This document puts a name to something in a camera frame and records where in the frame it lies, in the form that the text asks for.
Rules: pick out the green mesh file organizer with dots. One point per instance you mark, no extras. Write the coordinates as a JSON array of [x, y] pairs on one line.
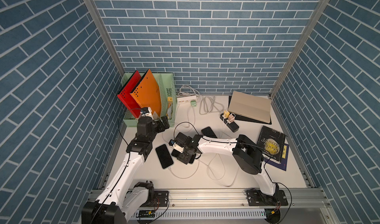
[[168, 98]]

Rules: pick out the orange file folder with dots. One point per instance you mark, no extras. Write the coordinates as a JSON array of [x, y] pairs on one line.
[[147, 93]]

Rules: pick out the pink USB charger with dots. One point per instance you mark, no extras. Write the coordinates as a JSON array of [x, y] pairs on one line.
[[231, 118]]

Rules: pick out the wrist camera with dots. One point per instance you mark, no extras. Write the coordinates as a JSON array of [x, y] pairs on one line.
[[175, 146], [146, 112]]

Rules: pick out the dark blue booklet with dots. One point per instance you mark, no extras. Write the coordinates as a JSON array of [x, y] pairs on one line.
[[284, 159]]

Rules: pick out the red file folder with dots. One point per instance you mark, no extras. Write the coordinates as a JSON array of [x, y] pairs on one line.
[[125, 95]]

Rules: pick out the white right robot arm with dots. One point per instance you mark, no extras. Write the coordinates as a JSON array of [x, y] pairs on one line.
[[246, 153]]

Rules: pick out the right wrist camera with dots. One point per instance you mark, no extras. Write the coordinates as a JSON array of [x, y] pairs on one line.
[[175, 146]]

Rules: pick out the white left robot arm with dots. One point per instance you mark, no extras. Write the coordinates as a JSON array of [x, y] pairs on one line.
[[115, 205]]

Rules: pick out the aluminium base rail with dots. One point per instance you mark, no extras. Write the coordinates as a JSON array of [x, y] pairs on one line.
[[295, 205]]

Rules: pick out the black USB power strip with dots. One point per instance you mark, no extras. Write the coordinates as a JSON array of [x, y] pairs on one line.
[[232, 126]]

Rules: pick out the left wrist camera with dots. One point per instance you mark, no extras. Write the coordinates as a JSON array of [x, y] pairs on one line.
[[146, 112]]

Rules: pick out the black book gold emblem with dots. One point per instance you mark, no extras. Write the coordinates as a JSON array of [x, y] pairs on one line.
[[273, 143]]

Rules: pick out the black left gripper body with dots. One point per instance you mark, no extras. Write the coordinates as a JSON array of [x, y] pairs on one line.
[[157, 127]]

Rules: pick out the yellow USB charger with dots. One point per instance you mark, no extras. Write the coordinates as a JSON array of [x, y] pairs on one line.
[[226, 114]]

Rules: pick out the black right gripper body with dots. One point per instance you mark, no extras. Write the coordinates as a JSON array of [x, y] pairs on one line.
[[184, 156]]

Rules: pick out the white power strip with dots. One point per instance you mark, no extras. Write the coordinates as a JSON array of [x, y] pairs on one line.
[[186, 99]]

